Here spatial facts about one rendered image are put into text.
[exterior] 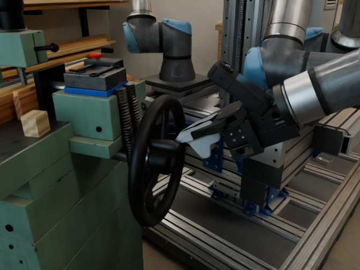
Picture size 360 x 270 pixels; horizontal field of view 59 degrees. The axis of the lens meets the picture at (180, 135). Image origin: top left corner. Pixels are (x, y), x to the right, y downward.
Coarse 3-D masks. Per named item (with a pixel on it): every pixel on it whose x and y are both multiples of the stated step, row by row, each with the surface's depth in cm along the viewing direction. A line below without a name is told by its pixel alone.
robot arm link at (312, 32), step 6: (306, 30) 90; (312, 30) 88; (318, 30) 89; (306, 36) 89; (312, 36) 88; (318, 36) 89; (324, 36) 89; (306, 42) 89; (312, 42) 89; (318, 42) 89; (324, 42) 88; (306, 48) 90; (312, 48) 89; (318, 48) 88; (324, 48) 88
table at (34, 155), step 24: (144, 96) 98; (0, 144) 56; (24, 144) 56; (48, 144) 60; (72, 144) 65; (96, 144) 63; (120, 144) 67; (0, 168) 50; (24, 168) 55; (0, 192) 50
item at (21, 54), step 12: (0, 36) 66; (12, 36) 65; (24, 36) 65; (36, 36) 68; (0, 48) 67; (12, 48) 66; (24, 48) 66; (0, 60) 68; (12, 60) 67; (24, 60) 66; (36, 60) 69
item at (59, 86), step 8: (56, 64) 73; (64, 64) 74; (40, 72) 67; (48, 72) 69; (56, 72) 72; (64, 72) 74; (40, 80) 67; (48, 80) 70; (56, 80) 72; (40, 88) 68; (48, 88) 70; (56, 88) 71; (40, 96) 69; (48, 96) 70; (40, 104) 70; (48, 104) 71
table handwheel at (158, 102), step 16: (160, 96) 64; (160, 112) 61; (176, 112) 73; (144, 128) 57; (176, 128) 78; (144, 144) 56; (144, 160) 56; (160, 160) 66; (176, 160) 81; (128, 176) 57; (176, 176) 80; (128, 192) 58; (144, 192) 62; (176, 192) 79; (144, 208) 60; (160, 208) 72; (144, 224) 63
